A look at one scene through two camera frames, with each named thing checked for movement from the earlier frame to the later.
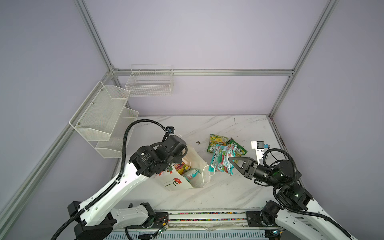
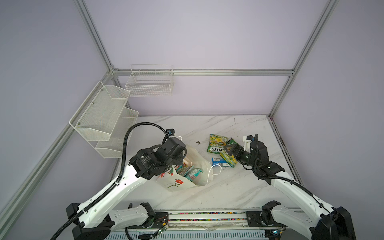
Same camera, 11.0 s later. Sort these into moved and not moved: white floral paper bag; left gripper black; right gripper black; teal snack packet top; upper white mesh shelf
Moved: right gripper black
Not moved: white floral paper bag; teal snack packet top; upper white mesh shelf; left gripper black
